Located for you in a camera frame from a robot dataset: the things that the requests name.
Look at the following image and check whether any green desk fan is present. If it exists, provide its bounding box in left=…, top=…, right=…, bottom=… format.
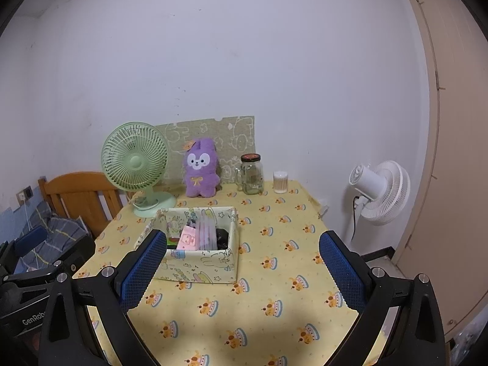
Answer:
left=101, top=122, right=178, bottom=219

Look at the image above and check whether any grey plaid bedding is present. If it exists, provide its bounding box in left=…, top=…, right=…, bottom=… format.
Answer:
left=19, top=202, right=91, bottom=272

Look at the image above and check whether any cotton swab container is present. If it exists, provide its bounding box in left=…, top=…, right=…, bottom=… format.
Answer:
left=273, top=170, right=289, bottom=194

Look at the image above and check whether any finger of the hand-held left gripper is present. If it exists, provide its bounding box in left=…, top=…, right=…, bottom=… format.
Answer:
left=14, top=226, right=48, bottom=254
left=49, top=235, right=96, bottom=276

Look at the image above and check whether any pink cartoon tissue packet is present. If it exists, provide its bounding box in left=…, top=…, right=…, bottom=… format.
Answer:
left=178, top=224, right=199, bottom=253

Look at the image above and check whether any black cloth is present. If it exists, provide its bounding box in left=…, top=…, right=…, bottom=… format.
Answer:
left=215, top=228, right=232, bottom=251

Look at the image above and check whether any glass jar with lid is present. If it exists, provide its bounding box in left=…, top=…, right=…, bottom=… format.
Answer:
left=235, top=153, right=265, bottom=195

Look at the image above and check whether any white floor fan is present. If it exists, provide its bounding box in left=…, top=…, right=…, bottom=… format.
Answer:
left=349, top=161, right=411, bottom=243

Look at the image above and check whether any cartoon print fabric storage box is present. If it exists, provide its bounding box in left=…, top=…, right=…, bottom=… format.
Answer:
left=137, top=206, right=240, bottom=285

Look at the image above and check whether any green patterned board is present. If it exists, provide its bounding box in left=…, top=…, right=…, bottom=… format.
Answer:
left=154, top=115, right=256, bottom=188

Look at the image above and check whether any wooden headboard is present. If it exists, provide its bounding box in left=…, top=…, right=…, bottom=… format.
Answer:
left=38, top=171, right=125, bottom=238

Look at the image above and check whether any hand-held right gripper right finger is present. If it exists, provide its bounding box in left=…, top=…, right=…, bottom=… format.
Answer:
left=319, top=231, right=447, bottom=366

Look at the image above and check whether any beige door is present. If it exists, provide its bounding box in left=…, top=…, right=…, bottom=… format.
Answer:
left=396, top=0, right=488, bottom=341

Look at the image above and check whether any black fan power cable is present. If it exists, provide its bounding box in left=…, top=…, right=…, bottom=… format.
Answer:
left=351, top=196, right=362, bottom=242

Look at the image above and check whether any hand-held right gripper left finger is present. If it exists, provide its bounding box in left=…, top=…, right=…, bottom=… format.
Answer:
left=38, top=229, right=167, bottom=366

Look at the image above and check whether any purple plush toy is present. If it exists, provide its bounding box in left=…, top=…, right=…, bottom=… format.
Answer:
left=184, top=138, right=221, bottom=198

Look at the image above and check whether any clear pink plastic bag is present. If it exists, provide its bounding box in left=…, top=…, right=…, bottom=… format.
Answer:
left=196, top=213, right=219, bottom=251

